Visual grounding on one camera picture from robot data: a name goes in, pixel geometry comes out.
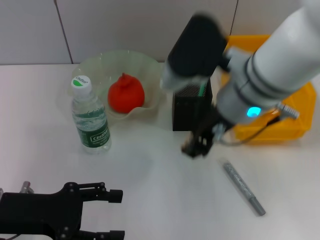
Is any green glass fruit plate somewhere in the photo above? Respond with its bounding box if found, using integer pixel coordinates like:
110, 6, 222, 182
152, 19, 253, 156
65, 49, 169, 127

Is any right arm cable with connector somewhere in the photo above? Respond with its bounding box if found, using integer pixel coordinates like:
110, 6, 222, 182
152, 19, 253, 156
212, 102, 301, 147

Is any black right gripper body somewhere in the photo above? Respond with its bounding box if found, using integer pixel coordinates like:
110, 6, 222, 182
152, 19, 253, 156
191, 104, 223, 151

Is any water bottle with green label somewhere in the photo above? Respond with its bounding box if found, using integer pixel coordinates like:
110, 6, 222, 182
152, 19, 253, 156
70, 75, 113, 155

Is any silver marker pen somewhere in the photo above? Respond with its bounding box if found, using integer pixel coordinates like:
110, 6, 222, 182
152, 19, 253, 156
221, 159, 267, 217

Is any yellow plastic bin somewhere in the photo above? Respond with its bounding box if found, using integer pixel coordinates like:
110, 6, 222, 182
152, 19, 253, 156
219, 34, 317, 146

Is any green utility knife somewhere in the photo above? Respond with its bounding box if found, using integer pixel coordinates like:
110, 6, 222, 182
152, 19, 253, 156
198, 77, 210, 97

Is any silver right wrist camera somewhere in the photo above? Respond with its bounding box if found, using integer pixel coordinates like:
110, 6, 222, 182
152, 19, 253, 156
159, 12, 229, 91

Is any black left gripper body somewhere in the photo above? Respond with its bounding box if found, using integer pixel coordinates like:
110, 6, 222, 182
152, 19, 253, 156
0, 182, 85, 240

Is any black mesh pen holder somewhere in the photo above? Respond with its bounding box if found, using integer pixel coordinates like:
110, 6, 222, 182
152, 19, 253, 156
171, 74, 214, 132

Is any orange fruit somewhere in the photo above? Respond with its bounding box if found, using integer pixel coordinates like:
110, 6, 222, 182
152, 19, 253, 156
107, 72, 146, 114

